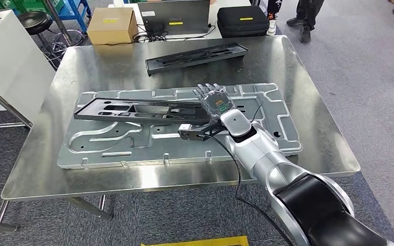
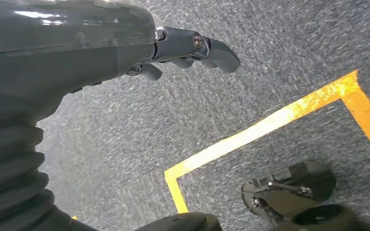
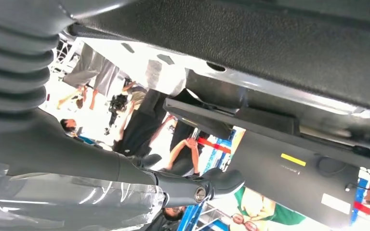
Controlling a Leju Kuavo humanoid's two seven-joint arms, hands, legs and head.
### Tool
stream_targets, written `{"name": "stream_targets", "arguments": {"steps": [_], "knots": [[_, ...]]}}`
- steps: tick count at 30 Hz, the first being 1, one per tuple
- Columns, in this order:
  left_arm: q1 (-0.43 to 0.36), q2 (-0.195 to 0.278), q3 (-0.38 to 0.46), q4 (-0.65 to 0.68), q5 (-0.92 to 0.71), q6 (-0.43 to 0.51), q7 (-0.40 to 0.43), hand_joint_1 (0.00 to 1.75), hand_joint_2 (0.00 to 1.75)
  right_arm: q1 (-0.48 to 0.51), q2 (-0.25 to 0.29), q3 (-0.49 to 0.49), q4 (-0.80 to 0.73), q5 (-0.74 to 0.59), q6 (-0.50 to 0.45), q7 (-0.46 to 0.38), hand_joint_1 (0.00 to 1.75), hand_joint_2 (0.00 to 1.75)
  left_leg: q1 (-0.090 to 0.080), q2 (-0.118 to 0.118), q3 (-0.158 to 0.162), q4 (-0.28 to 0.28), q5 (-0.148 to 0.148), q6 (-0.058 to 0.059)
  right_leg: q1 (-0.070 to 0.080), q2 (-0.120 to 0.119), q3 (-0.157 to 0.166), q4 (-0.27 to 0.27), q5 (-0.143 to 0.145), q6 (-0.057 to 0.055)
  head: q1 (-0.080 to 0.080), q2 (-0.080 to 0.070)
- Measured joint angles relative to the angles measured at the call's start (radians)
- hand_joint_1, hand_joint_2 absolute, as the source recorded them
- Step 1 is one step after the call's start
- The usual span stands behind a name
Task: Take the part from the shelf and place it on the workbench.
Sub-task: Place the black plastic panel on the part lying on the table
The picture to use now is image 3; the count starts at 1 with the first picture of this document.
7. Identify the person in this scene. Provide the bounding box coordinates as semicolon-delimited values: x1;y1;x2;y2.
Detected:
60;118;87;138
140;205;189;231
229;186;307;231
56;43;120;111
159;121;211;177
108;78;148;128
113;89;177;157

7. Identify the black equipment case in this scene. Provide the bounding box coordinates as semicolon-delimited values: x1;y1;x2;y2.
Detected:
226;129;363;229

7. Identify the black video camera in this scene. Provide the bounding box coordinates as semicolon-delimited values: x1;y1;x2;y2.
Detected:
108;94;129;127

